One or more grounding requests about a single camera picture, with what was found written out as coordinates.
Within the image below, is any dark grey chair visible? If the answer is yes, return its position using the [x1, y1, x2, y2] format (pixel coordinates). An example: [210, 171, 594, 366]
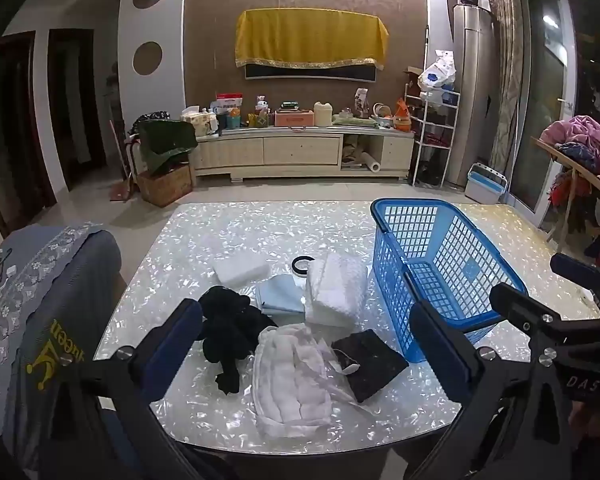
[0, 223, 123, 461]

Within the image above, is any pink box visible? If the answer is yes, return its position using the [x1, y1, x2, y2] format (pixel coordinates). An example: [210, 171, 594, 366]
[274, 109, 315, 127]

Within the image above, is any black fabric piece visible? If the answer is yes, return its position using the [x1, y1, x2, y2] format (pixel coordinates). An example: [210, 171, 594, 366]
[197, 286, 278, 395]

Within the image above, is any small white folded cloth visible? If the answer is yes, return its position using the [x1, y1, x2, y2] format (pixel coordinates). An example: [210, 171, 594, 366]
[214, 252, 272, 286]

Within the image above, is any grey lace cover cloth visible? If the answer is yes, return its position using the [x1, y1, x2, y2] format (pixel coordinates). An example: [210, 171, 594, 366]
[0, 223, 106, 411]

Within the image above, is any white towel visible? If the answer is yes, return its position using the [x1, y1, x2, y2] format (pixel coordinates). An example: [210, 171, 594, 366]
[305, 252, 370, 330]

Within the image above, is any broom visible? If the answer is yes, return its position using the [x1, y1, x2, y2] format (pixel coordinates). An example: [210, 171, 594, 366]
[107, 120, 131, 202]

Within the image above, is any dark green bag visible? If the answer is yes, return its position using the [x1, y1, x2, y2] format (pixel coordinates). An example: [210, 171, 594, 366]
[137, 119, 199, 173]

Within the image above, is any pile of clothes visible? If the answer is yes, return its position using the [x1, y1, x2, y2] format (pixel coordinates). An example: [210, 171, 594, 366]
[540, 115, 600, 176]

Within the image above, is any clear plastic wrapper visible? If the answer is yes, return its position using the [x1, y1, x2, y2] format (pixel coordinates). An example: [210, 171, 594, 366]
[315, 337, 376, 411]

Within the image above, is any light blue cloth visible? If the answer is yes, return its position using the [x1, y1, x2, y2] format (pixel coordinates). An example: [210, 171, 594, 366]
[254, 275, 308, 316]

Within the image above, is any tall standing air conditioner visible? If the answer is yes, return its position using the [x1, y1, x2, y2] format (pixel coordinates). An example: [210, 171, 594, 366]
[449, 4, 501, 191]

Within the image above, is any dark wooden door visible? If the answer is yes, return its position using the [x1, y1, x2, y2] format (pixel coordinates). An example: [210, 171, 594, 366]
[0, 28, 106, 241]

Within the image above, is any glass balcony door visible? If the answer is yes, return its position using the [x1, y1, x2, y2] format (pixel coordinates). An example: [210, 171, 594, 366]
[510, 0, 578, 213]

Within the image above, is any red and white box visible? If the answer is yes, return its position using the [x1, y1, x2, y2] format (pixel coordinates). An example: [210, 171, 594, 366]
[216, 93, 244, 116]

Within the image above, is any green folded cloth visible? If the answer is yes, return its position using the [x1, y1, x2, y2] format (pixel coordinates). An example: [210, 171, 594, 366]
[332, 115, 378, 128]

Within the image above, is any white gauze cloth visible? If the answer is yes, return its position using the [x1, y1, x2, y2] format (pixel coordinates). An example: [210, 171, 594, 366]
[252, 323, 333, 436]

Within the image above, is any patterned curtain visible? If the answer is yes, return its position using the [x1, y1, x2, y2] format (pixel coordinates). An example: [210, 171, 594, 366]
[485, 0, 526, 181]

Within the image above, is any white wire rack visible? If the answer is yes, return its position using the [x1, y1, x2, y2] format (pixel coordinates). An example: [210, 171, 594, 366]
[405, 82, 462, 188]

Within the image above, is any cream television cabinet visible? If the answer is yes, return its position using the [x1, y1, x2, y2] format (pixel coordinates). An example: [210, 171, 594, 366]
[189, 127, 416, 182]

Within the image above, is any orange bag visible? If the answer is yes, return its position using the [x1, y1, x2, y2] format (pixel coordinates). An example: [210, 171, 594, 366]
[394, 97, 414, 133]

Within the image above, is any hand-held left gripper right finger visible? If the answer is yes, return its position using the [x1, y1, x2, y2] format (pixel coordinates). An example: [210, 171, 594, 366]
[405, 301, 576, 480]

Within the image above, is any black cloth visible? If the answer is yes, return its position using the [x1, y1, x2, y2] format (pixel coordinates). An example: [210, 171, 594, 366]
[331, 330, 410, 404]

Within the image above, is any cream tissue pack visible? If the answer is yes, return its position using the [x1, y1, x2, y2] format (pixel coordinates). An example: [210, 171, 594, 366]
[181, 106, 220, 136]

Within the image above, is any brown wooden box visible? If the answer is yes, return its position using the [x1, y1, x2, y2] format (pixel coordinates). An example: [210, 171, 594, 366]
[136, 165, 194, 208]

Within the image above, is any white plastic bag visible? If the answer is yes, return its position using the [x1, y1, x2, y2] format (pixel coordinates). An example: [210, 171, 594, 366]
[417, 50, 457, 106]

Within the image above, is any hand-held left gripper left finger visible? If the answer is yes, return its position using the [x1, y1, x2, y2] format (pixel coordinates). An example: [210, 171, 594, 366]
[55, 299, 241, 480]

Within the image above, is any blue and white box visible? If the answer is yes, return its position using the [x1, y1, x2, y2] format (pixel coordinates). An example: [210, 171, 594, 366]
[464, 162, 508, 206]

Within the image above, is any blue plastic basket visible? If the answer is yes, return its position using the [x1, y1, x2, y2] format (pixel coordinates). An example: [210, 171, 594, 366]
[370, 198, 529, 364]

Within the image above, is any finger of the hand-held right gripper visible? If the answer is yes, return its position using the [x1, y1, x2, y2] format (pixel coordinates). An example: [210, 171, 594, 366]
[490, 283, 600, 350]
[550, 253, 600, 292]

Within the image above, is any wooden rack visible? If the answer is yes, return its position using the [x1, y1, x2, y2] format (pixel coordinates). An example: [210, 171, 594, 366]
[532, 137, 600, 256]

